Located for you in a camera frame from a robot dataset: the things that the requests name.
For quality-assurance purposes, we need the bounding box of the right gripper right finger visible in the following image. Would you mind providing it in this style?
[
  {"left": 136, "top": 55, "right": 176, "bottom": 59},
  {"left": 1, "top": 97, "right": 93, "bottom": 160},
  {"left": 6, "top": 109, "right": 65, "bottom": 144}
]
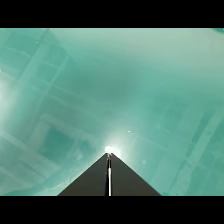
[{"left": 110, "top": 152, "right": 162, "bottom": 197}]

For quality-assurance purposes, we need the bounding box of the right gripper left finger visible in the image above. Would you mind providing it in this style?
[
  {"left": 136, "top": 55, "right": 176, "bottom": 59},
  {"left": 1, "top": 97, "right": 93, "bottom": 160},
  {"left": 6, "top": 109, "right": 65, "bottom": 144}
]
[{"left": 58, "top": 152, "right": 110, "bottom": 197}]

